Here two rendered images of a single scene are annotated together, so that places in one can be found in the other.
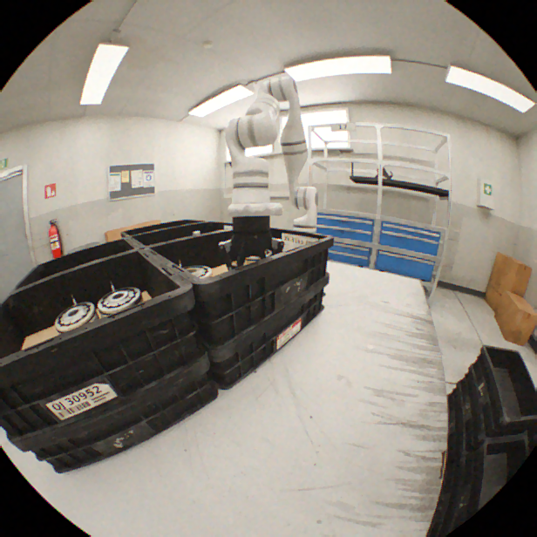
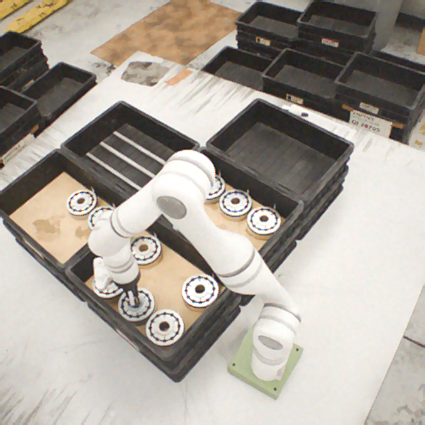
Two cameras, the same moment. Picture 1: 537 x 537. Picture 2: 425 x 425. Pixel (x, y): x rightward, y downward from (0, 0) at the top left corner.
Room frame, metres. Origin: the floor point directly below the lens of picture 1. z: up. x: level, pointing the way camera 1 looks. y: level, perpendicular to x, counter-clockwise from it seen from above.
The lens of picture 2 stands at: (0.66, -0.56, 2.01)
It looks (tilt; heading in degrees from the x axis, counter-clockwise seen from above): 53 degrees down; 94
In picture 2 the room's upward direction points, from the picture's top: 6 degrees counter-clockwise
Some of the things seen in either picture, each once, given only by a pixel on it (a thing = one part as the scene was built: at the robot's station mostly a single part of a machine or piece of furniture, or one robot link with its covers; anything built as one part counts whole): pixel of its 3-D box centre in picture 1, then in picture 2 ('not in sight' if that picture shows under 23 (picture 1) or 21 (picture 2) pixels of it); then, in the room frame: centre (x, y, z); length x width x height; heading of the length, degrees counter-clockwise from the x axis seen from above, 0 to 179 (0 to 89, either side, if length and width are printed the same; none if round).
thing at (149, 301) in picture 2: not in sight; (136, 303); (0.39, 0.00, 0.86); 0.10 x 0.10 x 0.01
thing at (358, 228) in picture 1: (342, 239); not in sight; (2.09, -0.86, 0.60); 0.72 x 0.03 x 0.56; 56
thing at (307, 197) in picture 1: (305, 208); (276, 332); (0.75, -0.14, 0.99); 0.09 x 0.09 x 0.17; 63
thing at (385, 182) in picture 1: (400, 186); not in sight; (1.92, -1.53, 1.32); 1.20 x 0.45 x 0.06; 56
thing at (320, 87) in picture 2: not in sight; (303, 96); (1.10, 1.48, 0.31); 0.40 x 0.30 x 0.34; 146
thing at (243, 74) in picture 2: not in sight; (242, 83); (0.76, 1.71, 0.26); 0.40 x 0.30 x 0.23; 146
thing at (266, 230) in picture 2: not in sight; (264, 220); (0.76, 0.27, 0.86); 0.10 x 0.10 x 0.01
